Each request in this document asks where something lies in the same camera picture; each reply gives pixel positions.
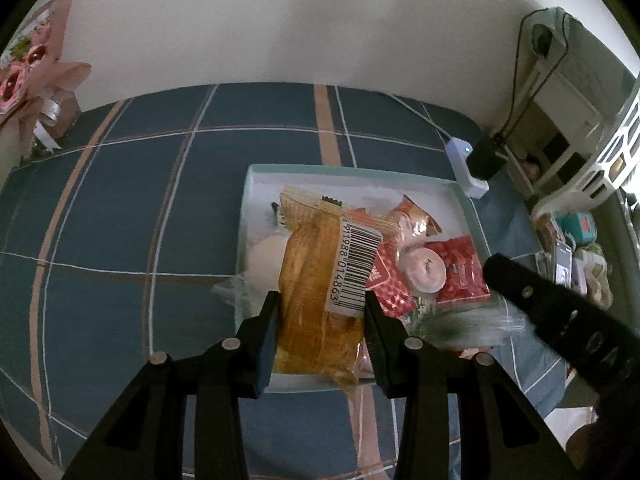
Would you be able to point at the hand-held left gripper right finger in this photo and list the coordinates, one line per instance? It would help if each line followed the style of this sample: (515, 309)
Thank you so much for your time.
(380, 355)

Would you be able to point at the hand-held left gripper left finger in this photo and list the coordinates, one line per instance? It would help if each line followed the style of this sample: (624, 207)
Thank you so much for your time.
(265, 355)

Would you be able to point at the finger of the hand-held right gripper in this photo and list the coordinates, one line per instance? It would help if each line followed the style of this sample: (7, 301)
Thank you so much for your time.
(520, 287)

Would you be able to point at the shiny red snack packet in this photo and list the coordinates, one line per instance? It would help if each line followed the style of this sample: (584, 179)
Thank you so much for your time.
(460, 265)

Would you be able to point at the red patterned snack packet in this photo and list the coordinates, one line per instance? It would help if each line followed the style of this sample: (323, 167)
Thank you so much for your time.
(390, 285)

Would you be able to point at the golden bread packet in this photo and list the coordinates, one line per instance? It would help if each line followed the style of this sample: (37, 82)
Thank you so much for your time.
(310, 300)

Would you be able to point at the green edged rice cracker packet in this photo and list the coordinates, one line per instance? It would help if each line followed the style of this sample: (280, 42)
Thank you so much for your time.
(450, 327)

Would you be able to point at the white bun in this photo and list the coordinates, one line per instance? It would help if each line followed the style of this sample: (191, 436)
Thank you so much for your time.
(267, 260)

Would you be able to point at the pale orange cracker packet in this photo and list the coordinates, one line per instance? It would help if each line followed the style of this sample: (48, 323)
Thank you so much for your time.
(370, 220)

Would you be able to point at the shallow teal cardboard box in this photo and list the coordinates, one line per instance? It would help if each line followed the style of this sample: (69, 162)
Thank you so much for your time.
(350, 180)

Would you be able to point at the black smartphone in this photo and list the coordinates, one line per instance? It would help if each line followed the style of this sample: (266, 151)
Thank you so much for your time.
(562, 265)

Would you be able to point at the patterned brown tin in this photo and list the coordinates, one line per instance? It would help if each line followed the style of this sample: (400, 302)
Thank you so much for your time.
(547, 234)

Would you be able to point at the pile of small trinkets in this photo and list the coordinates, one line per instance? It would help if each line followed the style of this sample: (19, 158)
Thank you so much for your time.
(595, 275)

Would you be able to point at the teal toy box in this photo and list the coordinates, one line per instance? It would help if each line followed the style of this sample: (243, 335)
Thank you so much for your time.
(580, 227)

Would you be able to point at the black charger adapter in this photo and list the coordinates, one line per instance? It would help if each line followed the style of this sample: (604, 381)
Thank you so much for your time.
(485, 157)

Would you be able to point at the white power strip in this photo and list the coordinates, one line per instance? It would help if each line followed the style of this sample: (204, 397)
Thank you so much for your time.
(457, 160)

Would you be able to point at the white openwork chair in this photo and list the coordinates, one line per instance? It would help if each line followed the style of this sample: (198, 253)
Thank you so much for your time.
(615, 155)

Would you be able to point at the blue plaid blanket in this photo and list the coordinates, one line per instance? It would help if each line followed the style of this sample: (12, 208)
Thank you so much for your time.
(150, 210)

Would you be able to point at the dark green round ornament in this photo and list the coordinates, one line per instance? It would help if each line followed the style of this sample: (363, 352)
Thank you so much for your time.
(542, 39)

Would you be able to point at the brown cardboard box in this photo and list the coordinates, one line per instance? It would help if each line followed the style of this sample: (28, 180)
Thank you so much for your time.
(65, 112)

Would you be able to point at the pink flower bouquet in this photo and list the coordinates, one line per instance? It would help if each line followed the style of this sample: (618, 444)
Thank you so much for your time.
(30, 75)

